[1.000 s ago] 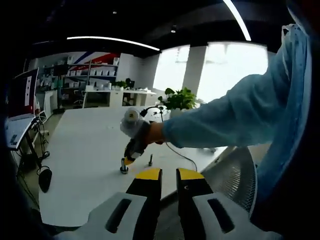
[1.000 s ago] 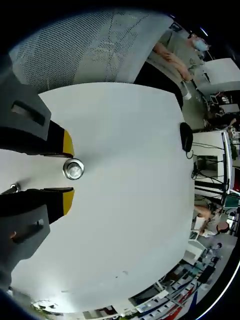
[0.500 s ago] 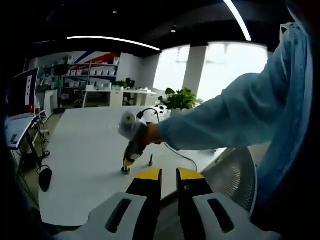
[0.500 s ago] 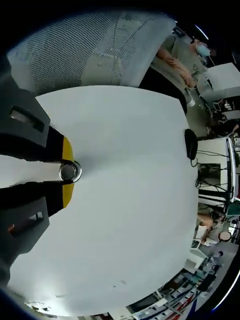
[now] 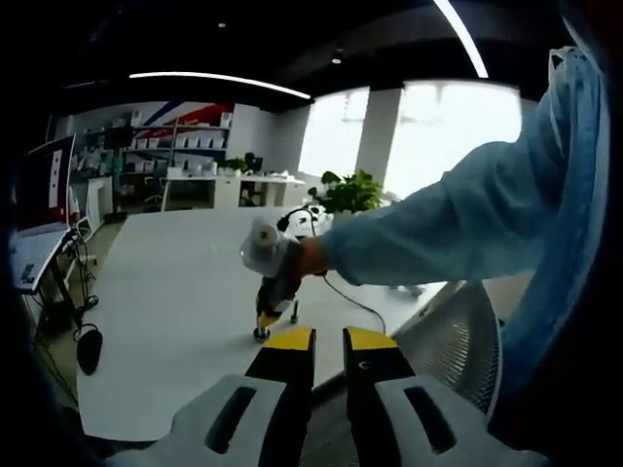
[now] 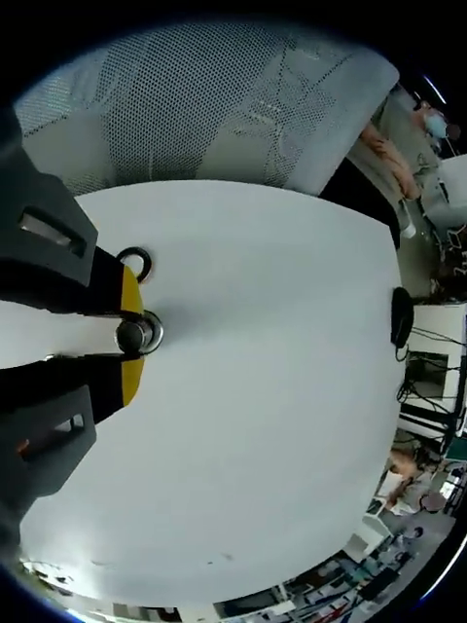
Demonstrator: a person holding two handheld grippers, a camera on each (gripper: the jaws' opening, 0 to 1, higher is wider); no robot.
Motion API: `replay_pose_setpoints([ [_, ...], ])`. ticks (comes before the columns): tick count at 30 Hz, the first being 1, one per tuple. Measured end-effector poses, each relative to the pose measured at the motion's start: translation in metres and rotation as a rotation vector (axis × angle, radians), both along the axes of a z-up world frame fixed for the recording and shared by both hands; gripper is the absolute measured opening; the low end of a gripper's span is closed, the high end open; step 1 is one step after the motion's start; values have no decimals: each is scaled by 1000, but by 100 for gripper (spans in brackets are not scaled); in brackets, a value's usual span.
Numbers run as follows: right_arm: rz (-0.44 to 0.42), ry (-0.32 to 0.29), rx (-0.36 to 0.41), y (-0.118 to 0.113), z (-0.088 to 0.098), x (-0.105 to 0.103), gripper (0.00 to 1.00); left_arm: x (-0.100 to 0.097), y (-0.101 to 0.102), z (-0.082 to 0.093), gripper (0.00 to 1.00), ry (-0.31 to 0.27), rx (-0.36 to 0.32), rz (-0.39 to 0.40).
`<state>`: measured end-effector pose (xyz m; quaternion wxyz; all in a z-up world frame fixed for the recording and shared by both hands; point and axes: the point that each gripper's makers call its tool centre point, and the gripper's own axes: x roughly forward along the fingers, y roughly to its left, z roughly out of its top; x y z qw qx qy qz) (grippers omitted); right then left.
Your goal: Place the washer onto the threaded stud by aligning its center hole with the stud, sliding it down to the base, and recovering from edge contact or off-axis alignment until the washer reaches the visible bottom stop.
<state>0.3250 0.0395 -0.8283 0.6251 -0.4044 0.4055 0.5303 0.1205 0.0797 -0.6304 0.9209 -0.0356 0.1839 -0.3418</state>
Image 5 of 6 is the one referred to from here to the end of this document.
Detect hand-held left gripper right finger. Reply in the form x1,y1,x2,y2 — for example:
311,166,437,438
341,325,549,467

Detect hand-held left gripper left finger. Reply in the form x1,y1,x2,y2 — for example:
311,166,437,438
104,325,317,467

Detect person's right hand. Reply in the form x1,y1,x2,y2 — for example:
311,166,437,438
283,235,329,294

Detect white office desk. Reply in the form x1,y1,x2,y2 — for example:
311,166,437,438
162,171,309,211

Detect white mesh office chair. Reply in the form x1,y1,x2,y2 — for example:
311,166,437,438
390,281,503,415

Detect potted green plant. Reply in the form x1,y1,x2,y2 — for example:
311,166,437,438
307,168,386,216

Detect black oval object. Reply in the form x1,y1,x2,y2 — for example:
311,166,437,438
74,324,105,377

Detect shelf with white boxes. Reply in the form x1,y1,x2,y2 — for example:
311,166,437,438
72,101,236,177

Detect long ceiling light strip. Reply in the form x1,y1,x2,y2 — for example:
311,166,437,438
128,71,313,101
432,0,490,80

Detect black laptop stand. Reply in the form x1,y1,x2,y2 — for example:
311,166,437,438
40,228,101,333

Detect person's blue coat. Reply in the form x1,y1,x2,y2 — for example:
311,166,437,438
495,45,612,420

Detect white laptop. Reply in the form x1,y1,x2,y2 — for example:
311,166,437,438
9,132,80,296

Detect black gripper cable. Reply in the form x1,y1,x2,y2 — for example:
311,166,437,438
275,205,387,337

